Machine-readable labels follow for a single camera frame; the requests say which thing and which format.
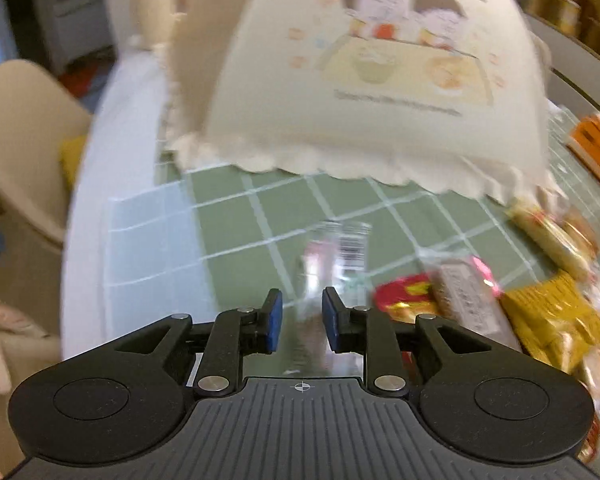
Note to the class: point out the yellow snack bag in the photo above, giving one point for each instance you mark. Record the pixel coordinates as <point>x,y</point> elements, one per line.
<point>553,321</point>

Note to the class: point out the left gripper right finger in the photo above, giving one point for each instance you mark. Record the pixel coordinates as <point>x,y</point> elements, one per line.
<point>477,397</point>

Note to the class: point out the brown snack bar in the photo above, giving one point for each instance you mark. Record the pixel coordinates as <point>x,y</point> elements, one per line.
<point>465,295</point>

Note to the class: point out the cream mesh food cover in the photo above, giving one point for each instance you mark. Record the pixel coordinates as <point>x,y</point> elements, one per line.
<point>448,94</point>

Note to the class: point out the green checked tablecloth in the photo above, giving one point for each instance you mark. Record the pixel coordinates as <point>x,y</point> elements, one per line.
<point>220,238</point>

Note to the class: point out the clear snack packet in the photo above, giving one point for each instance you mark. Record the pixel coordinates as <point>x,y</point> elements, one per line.
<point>335,256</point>

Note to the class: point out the red yellow snack packet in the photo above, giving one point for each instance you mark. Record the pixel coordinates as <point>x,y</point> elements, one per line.
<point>405,298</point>

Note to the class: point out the long cream cracker pack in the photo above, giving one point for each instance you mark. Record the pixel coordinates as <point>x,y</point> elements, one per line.
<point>545,230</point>

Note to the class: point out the beige chair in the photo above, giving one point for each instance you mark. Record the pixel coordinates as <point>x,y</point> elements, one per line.
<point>37,114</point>

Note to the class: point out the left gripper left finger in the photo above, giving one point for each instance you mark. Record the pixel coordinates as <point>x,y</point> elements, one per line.
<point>126,397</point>

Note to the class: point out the wrapped bread bun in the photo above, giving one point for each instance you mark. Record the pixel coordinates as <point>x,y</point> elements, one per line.
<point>581,233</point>

